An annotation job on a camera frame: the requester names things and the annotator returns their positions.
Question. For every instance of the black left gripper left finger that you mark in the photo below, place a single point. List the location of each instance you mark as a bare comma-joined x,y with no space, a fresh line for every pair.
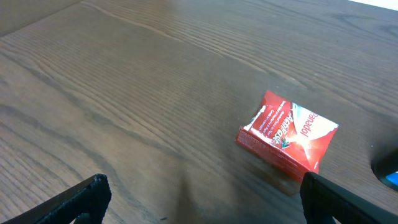
85,202

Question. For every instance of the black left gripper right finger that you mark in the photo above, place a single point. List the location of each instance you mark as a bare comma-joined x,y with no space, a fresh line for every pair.
325,202

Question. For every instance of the small dark medicine bottle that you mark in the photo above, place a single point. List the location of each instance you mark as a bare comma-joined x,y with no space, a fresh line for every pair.
384,167

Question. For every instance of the red Panadol medicine box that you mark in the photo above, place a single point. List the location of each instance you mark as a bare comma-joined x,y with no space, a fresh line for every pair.
287,135

